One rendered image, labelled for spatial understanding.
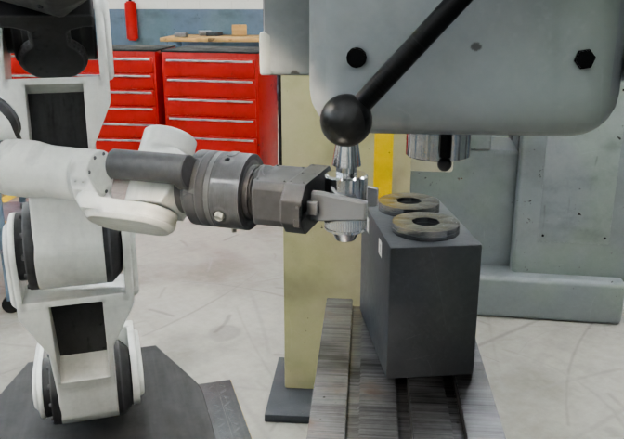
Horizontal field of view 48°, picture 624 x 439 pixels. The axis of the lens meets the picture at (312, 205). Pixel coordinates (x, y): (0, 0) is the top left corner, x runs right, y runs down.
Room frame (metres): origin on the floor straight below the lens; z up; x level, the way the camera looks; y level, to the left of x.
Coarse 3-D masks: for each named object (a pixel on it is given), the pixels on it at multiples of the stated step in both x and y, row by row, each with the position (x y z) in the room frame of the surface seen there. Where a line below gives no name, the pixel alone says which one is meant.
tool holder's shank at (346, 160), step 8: (336, 152) 0.74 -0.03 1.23; (344, 152) 0.73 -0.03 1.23; (352, 152) 0.73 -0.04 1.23; (336, 160) 0.74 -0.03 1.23; (344, 160) 0.73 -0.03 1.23; (352, 160) 0.73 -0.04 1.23; (360, 160) 0.74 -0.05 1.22; (336, 168) 0.74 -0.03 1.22; (344, 168) 0.73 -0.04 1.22; (352, 168) 0.74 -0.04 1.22
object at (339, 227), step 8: (336, 192) 0.73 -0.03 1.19; (344, 192) 0.72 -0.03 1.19; (352, 192) 0.72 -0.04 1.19; (360, 192) 0.73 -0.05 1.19; (328, 224) 0.73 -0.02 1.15; (336, 224) 0.73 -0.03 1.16; (344, 224) 0.72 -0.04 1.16; (352, 224) 0.72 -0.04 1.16; (360, 224) 0.73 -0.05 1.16; (336, 232) 0.73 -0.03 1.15; (344, 232) 0.72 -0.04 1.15; (352, 232) 0.72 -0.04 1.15; (360, 232) 0.73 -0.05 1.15
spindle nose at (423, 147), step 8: (408, 136) 0.51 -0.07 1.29; (416, 136) 0.50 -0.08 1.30; (424, 136) 0.50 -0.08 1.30; (432, 136) 0.50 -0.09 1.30; (456, 136) 0.50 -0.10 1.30; (464, 136) 0.50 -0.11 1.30; (408, 144) 0.51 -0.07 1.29; (416, 144) 0.50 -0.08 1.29; (424, 144) 0.50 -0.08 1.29; (432, 144) 0.50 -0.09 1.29; (456, 144) 0.50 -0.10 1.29; (464, 144) 0.50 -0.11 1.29; (408, 152) 0.51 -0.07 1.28; (416, 152) 0.50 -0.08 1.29; (424, 152) 0.50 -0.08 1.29; (432, 152) 0.50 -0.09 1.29; (456, 152) 0.50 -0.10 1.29; (464, 152) 0.50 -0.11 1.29; (424, 160) 0.50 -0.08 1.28; (432, 160) 0.49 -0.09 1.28; (456, 160) 0.50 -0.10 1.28
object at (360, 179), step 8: (328, 176) 0.74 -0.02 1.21; (336, 176) 0.73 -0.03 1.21; (344, 176) 0.73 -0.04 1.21; (352, 176) 0.73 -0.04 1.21; (360, 176) 0.73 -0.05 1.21; (328, 184) 0.73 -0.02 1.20; (336, 184) 0.73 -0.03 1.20; (344, 184) 0.72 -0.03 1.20; (352, 184) 0.72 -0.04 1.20; (360, 184) 0.73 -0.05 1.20
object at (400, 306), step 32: (384, 224) 0.93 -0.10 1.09; (416, 224) 0.89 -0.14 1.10; (448, 224) 0.89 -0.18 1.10; (384, 256) 0.86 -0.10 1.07; (416, 256) 0.84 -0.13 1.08; (448, 256) 0.84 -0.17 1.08; (480, 256) 0.85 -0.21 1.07; (384, 288) 0.86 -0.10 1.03; (416, 288) 0.84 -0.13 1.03; (448, 288) 0.84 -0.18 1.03; (384, 320) 0.85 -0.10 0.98; (416, 320) 0.84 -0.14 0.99; (448, 320) 0.84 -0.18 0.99; (384, 352) 0.85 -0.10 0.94; (416, 352) 0.84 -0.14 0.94; (448, 352) 0.84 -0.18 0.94
